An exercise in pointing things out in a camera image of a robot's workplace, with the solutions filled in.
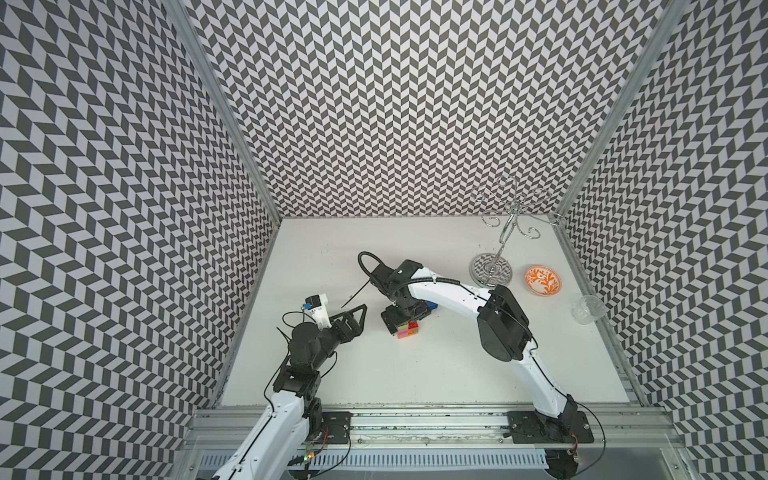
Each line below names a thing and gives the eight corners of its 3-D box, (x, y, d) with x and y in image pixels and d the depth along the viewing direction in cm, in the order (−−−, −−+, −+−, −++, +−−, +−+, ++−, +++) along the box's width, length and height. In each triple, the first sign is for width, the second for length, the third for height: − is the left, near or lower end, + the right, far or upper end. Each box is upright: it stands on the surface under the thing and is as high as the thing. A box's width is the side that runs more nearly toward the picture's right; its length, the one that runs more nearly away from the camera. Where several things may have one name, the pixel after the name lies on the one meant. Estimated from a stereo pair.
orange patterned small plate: (528, 298, 97) (533, 291, 93) (521, 274, 103) (525, 266, 99) (559, 298, 97) (565, 291, 93) (550, 274, 103) (555, 266, 99)
